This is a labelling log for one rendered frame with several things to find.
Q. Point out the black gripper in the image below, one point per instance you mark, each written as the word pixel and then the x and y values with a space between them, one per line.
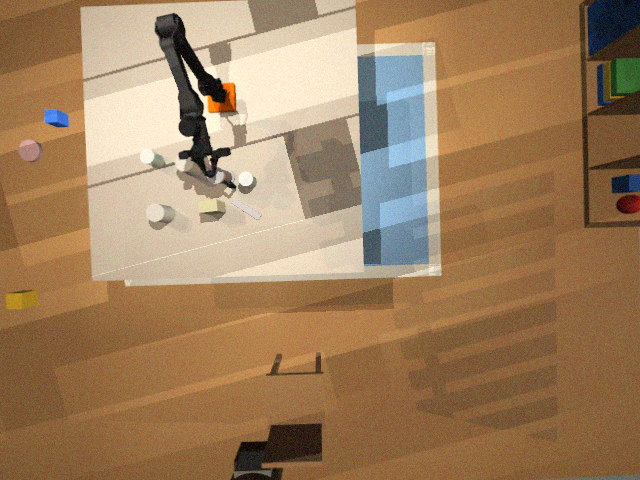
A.
pixel 215 154

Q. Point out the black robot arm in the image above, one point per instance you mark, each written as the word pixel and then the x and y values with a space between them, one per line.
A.
pixel 170 30

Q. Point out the glass french press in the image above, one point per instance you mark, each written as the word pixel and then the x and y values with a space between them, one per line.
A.
pixel 224 177

